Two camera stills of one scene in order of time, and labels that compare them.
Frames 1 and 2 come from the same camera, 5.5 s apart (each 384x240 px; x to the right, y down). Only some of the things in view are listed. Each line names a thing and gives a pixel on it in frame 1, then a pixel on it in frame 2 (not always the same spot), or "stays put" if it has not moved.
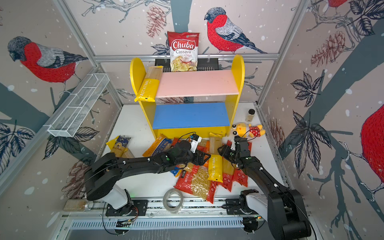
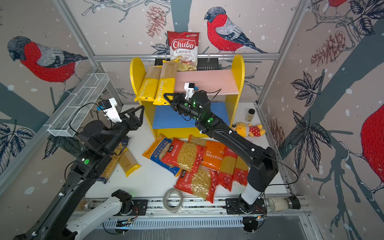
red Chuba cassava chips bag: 183,47 stays put
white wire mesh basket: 80,102 stays put
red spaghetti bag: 240,175 stays put
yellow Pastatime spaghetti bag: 149,88 stays put
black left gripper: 201,161 → 134,125
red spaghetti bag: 228,171 stays put
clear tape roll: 174,210 stays put
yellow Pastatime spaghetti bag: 215,167 → 166,83
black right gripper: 224,151 → 179,104
